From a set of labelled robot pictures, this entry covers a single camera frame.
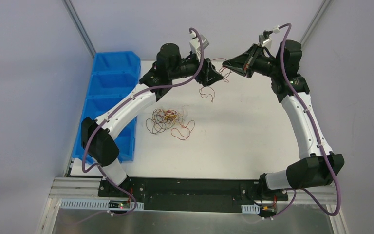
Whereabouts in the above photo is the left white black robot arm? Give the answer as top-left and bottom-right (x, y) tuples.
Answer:
(80, 41), (223, 197)

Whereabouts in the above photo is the bundle of thin wires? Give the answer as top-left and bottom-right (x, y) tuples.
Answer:
(145, 105), (191, 135)

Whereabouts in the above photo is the left corner aluminium post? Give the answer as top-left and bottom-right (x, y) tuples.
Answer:
(62, 0), (96, 58)

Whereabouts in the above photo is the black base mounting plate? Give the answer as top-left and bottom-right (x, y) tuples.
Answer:
(98, 177), (288, 213)

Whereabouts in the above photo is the white slotted cable duct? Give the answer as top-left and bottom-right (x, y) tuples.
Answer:
(60, 199), (144, 211)

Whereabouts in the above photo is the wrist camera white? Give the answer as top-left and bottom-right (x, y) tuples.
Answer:
(258, 26), (280, 47)
(189, 30), (209, 60)

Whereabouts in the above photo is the corner aluminium post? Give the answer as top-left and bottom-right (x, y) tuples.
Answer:
(62, 0), (96, 58)
(300, 0), (333, 49)

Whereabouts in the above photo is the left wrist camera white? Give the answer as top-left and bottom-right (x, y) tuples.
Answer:
(189, 30), (209, 60)

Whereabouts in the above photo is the right corner aluminium post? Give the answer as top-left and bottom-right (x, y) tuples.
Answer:
(300, 0), (333, 49)

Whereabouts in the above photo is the aluminium frame rail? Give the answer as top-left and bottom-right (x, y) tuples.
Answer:
(48, 177), (337, 205)

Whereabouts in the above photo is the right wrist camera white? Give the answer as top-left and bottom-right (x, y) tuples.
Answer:
(258, 26), (280, 47)

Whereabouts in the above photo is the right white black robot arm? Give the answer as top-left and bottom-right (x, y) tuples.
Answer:
(222, 40), (344, 200)

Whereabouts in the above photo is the dark red thin wire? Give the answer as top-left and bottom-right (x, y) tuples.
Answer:
(199, 57), (234, 104)

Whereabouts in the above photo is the blue plastic bin row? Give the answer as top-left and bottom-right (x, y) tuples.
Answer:
(72, 51), (141, 162)

